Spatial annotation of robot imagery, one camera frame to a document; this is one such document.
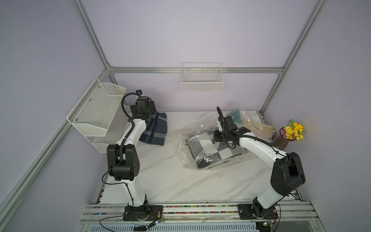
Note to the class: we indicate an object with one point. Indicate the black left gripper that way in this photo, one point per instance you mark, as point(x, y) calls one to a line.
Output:
point(134, 109)

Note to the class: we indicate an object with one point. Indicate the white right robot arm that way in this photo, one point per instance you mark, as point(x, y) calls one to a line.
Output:
point(287, 173)

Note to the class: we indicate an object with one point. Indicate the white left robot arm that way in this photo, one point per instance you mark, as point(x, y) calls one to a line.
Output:
point(122, 157)

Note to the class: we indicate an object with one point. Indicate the yellow flower bouquet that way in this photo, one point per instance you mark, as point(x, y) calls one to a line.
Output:
point(294, 131)

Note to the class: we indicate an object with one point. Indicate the dark glass flower vase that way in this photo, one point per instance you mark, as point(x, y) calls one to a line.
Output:
point(281, 141)

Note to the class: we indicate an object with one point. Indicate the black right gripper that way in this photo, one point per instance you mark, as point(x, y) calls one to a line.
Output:
point(217, 136)

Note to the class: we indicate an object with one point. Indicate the aluminium frame rails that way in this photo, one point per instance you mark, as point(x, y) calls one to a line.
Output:
point(49, 52)

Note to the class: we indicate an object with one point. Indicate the white two-tier mesh shelf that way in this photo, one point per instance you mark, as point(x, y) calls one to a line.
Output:
point(98, 116)

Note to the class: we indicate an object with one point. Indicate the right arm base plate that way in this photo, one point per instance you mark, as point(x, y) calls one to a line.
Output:
point(251, 211)

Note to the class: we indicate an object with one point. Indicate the clear plastic vacuum bag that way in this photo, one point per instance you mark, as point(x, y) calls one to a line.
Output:
point(196, 128)

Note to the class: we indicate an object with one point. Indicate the white wire wall basket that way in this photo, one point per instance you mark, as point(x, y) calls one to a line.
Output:
point(201, 77)

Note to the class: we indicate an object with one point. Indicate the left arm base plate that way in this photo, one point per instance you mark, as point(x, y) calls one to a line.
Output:
point(142, 213)

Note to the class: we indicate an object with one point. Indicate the small bag with green item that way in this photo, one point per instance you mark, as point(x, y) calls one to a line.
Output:
point(238, 114)

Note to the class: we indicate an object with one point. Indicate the grey white checked scarf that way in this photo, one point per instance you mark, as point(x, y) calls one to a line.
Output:
point(204, 153)

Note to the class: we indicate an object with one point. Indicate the navy grey plaid scarf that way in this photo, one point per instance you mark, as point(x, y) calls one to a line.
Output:
point(156, 130)

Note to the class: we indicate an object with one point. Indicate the cream knitted gloves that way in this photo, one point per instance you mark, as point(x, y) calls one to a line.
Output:
point(259, 129)

